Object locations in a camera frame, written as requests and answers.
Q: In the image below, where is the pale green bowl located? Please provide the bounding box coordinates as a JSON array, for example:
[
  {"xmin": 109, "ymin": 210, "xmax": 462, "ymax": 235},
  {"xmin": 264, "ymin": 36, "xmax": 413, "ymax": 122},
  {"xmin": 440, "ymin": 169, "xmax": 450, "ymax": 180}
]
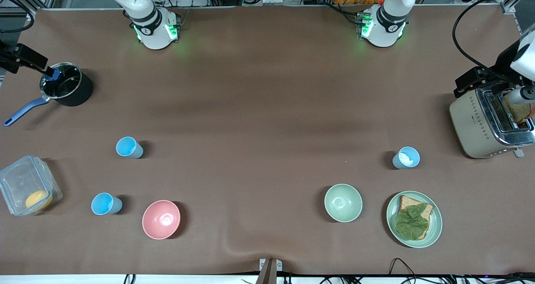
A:
[{"xmin": 324, "ymin": 184, "xmax": 363, "ymax": 223}]

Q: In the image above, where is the thin black cable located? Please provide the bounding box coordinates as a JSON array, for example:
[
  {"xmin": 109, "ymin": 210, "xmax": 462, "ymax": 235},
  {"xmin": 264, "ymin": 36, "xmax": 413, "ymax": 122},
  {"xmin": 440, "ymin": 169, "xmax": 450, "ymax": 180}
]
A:
[{"xmin": 389, "ymin": 258, "xmax": 423, "ymax": 279}]

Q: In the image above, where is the beige and chrome toaster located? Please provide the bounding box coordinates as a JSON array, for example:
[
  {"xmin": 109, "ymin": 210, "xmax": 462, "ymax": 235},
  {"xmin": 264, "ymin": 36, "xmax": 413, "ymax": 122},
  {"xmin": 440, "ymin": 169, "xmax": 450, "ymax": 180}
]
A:
[{"xmin": 449, "ymin": 86, "xmax": 535, "ymax": 159}]

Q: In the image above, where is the clear plastic lidded container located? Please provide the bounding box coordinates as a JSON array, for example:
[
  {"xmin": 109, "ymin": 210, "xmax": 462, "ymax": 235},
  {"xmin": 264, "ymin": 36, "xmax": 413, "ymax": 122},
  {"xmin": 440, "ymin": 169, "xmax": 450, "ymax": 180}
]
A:
[{"xmin": 0, "ymin": 155, "xmax": 63, "ymax": 216}]

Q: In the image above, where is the pink bowl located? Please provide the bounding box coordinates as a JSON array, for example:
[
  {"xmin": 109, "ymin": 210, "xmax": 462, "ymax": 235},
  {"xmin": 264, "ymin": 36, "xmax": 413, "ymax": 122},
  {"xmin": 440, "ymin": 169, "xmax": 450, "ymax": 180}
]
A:
[{"xmin": 142, "ymin": 200, "xmax": 181, "ymax": 240}]

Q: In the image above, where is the metal table clamp bracket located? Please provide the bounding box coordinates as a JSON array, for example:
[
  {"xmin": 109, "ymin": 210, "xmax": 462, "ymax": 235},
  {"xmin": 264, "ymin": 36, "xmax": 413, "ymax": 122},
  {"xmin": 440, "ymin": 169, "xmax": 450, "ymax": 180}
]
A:
[{"xmin": 256, "ymin": 258, "xmax": 283, "ymax": 284}]

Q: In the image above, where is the blue plastic cup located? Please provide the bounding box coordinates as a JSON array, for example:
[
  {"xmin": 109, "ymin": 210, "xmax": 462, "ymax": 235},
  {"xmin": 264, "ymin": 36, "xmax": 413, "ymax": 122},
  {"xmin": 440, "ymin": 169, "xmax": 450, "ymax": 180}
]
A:
[
  {"xmin": 116, "ymin": 137, "xmax": 144, "ymax": 159},
  {"xmin": 91, "ymin": 193, "xmax": 123, "ymax": 216},
  {"xmin": 392, "ymin": 146, "xmax": 420, "ymax": 170}
]

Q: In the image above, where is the brown bread slice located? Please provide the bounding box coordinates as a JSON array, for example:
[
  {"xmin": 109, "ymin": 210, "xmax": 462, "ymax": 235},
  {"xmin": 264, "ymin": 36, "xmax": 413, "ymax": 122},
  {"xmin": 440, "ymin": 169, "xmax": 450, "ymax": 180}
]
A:
[{"xmin": 397, "ymin": 195, "xmax": 434, "ymax": 240}]

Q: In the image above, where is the thick black cable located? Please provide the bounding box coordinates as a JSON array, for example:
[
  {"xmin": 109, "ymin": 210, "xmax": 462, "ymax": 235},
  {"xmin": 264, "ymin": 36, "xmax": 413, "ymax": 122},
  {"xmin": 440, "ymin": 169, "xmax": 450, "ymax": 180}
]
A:
[{"xmin": 453, "ymin": 0, "xmax": 535, "ymax": 82}]

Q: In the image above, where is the orange round food piece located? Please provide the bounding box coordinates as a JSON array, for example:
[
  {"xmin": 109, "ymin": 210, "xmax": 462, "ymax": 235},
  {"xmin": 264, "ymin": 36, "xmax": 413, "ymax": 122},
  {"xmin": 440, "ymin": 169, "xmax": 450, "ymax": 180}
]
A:
[{"xmin": 25, "ymin": 190, "xmax": 53, "ymax": 212}]

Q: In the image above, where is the brown table mat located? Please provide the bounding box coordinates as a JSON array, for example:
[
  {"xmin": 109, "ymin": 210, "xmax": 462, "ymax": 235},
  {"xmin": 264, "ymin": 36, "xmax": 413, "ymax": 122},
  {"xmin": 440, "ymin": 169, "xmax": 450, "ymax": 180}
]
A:
[{"xmin": 0, "ymin": 6, "xmax": 535, "ymax": 276}]

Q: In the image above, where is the black looped cable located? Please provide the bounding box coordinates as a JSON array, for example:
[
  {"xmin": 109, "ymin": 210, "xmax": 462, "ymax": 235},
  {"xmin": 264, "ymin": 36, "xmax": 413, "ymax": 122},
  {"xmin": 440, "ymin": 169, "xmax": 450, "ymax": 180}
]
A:
[{"xmin": 0, "ymin": 0, "xmax": 35, "ymax": 34}]

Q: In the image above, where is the pale green plate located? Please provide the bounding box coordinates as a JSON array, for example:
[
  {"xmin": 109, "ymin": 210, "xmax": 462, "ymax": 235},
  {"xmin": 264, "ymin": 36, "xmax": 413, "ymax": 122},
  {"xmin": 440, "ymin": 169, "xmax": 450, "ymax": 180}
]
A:
[{"xmin": 386, "ymin": 191, "xmax": 443, "ymax": 249}]

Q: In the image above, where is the green lettuce leaf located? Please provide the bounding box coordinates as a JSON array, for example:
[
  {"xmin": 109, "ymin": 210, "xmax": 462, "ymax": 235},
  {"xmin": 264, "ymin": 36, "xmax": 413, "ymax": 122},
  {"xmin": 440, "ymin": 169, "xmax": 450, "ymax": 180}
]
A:
[{"xmin": 395, "ymin": 204, "xmax": 431, "ymax": 239}]

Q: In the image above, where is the black pot with blue handle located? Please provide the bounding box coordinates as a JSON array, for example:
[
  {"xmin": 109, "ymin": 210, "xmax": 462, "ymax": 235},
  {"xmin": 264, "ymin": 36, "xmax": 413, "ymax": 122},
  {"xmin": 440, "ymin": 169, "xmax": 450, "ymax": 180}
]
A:
[{"xmin": 3, "ymin": 62, "xmax": 94, "ymax": 127}]

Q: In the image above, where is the toasted bread slice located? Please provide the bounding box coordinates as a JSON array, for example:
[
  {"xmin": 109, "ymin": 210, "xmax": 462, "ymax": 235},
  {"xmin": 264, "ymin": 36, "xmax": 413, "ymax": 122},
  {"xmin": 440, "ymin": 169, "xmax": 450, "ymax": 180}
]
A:
[{"xmin": 504, "ymin": 95, "xmax": 534, "ymax": 124}]

